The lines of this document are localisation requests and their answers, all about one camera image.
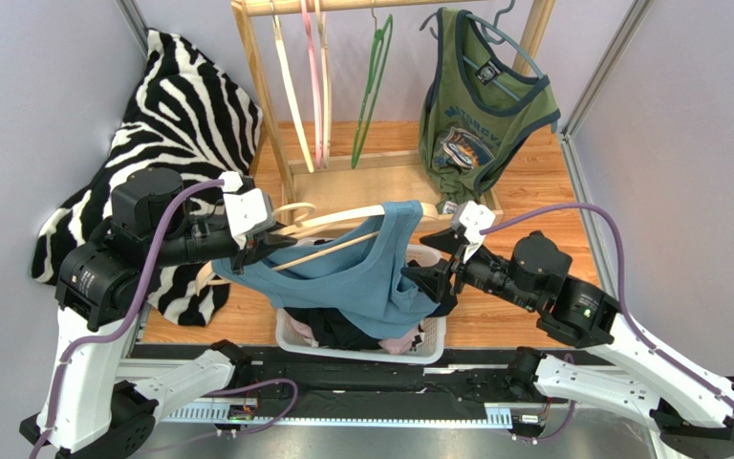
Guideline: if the wooden hanger with blue top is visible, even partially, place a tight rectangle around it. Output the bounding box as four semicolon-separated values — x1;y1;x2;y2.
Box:
193;202;457;297

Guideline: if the mauve tank top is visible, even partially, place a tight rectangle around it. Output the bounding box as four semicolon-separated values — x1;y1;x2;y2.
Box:
284;308;424;355

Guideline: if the blue tank top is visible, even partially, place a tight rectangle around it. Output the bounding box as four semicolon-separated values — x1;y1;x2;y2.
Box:
211;200;439;339

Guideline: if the black top green trim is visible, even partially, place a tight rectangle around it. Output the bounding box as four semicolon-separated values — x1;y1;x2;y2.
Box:
284;238;461;351

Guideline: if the olive green tank top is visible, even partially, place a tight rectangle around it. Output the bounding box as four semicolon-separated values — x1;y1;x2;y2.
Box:
418;8;561;213

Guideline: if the cream hanger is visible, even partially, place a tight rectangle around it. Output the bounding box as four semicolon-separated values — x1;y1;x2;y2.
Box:
269;1;315;173

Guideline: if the green hanger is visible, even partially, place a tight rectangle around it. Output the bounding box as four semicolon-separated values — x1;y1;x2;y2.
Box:
351;11;394;169

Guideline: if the teal hanger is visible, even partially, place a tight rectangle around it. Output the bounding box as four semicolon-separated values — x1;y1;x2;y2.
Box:
419;0;547;103

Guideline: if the pink hanger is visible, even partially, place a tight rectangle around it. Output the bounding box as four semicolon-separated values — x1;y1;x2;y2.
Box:
300;0;323;169

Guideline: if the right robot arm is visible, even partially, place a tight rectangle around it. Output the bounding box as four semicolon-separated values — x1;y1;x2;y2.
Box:
402;229;734;458

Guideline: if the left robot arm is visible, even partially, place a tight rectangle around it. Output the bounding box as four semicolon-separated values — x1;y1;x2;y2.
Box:
19;168;294;458

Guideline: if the wooden clothes rack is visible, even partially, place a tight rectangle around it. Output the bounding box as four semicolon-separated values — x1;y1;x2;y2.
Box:
230;0;556;218

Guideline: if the white plastic basket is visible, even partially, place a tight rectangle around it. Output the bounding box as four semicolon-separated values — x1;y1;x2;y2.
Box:
275;245;448;365

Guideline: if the zebra print blanket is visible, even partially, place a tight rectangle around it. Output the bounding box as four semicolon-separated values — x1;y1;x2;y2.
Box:
30;28;263;327

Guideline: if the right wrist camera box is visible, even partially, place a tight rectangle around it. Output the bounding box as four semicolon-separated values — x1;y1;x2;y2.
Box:
450;201;498;263

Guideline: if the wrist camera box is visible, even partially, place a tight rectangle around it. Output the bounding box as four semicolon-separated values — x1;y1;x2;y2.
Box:
219;171;276;249
450;201;498;263

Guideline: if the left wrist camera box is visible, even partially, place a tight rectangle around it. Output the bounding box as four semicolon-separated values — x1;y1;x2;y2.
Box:
219;171;276;249

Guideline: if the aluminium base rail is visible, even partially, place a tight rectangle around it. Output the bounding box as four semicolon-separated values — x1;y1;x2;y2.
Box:
74;346;689;459

